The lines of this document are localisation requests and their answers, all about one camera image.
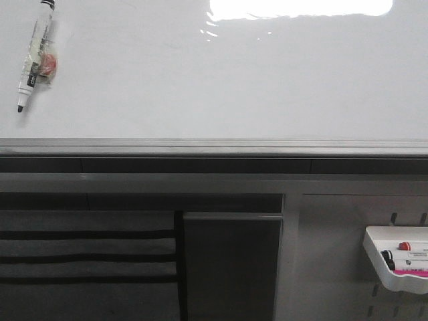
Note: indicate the white black whiteboard marker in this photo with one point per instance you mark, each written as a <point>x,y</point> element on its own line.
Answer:
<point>38,61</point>

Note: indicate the dark grey panel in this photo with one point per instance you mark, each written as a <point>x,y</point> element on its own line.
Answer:
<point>231,268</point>

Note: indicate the grey metal pegboard stand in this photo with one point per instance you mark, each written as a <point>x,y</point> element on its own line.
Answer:
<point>323,271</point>

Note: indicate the white plastic marker tray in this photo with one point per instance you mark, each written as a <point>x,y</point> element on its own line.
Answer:
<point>380,238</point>

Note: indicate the black capped white marker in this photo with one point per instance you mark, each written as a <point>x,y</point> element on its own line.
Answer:
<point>405,260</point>

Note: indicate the red capped white marker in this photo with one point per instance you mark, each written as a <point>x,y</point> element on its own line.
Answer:
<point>413,246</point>

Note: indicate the pink marker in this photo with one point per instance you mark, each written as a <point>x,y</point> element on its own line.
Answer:
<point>423,274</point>

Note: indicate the white whiteboard with aluminium frame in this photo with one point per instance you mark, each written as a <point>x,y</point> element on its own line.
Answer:
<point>221,77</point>

